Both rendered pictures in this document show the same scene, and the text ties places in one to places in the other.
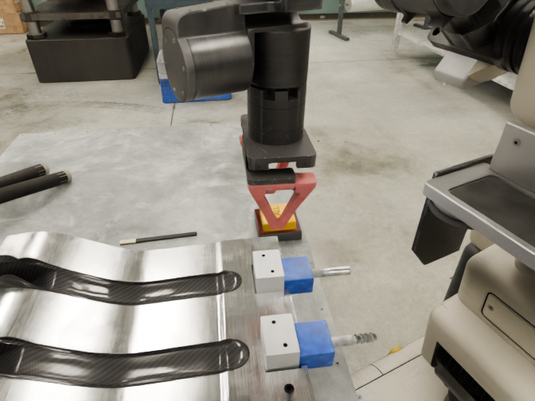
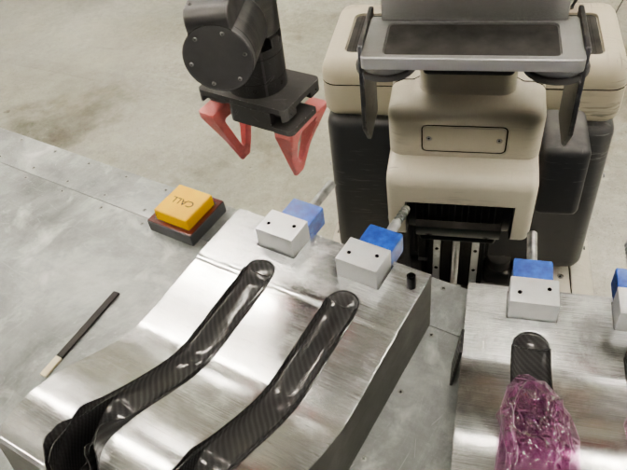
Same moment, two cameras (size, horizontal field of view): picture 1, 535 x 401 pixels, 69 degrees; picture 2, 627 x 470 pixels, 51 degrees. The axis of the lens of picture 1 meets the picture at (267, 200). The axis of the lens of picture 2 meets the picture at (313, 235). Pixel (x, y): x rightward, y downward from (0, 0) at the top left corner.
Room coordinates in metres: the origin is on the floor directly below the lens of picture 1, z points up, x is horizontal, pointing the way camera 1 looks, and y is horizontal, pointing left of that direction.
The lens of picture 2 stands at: (-0.05, 0.37, 1.44)
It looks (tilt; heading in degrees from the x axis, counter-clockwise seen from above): 45 degrees down; 314
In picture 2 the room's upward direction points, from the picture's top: 8 degrees counter-clockwise
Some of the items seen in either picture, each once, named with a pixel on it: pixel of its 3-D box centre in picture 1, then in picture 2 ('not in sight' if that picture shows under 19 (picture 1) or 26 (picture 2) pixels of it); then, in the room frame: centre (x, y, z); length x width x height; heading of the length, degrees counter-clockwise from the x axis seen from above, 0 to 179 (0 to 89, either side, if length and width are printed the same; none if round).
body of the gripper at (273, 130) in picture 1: (275, 115); (255, 65); (0.37, -0.01, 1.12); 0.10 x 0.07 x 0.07; 7
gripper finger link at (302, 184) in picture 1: (276, 186); (283, 132); (0.34, -0.01, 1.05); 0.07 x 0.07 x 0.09; 7
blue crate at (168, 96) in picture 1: (196, 82); not in sight; (3.47, 0.64, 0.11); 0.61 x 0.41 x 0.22; 97
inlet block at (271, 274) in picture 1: (302, 274); (305, 215); (0.37, -0.05, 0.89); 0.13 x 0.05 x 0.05; 97
